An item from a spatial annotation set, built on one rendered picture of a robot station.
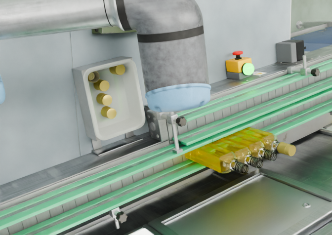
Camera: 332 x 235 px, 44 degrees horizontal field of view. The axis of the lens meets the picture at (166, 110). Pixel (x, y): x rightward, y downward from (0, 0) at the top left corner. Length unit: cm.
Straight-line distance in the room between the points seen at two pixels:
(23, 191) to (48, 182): 7
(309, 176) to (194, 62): 91
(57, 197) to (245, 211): 53
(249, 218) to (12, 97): 75
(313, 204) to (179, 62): 73
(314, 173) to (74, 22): 105
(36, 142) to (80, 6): 66
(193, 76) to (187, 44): 5
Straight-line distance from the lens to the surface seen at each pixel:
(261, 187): 138
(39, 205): 115
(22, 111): 127
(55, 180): 122
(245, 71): 155
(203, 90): 72
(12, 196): 120
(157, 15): 68
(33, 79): 126
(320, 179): 149
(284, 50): 176
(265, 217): 123
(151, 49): 69
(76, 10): 72
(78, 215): 120
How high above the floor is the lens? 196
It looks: 55 degrees down
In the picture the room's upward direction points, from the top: 106 degrees clockwise
